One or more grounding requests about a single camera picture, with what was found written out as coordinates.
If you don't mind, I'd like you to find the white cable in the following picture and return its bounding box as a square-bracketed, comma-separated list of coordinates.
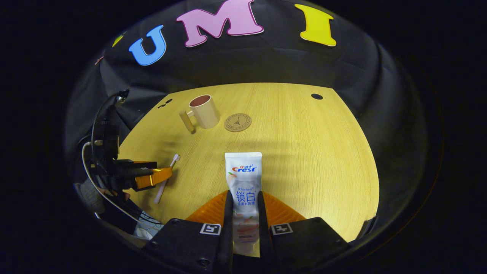
[81, 141, 160, 226]

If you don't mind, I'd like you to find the white toothbrush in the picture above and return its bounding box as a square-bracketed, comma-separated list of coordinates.
[154, 154, 181, 204]

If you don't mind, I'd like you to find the round brown coaster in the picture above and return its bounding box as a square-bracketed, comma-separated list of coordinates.
[224, 113, 252, 132]

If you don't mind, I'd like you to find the black backdrop cloth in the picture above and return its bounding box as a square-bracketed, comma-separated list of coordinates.
[65, 0, 430, 233]

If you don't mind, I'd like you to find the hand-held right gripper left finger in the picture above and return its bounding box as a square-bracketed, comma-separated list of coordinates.
[143, 190, 233, 274]

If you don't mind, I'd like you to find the white toothpaste tube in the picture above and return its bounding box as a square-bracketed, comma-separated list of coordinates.
[224, 152, 263, 255]

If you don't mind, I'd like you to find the cream cup with wooden handle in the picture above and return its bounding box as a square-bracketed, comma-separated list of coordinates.
[179, 94, 220, 133]

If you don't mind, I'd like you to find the white patterned cloth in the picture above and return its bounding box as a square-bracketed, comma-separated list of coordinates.
[134, 217, 165, 240]

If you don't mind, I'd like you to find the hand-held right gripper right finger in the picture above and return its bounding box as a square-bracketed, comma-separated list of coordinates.
[258, 190, 352, 274]

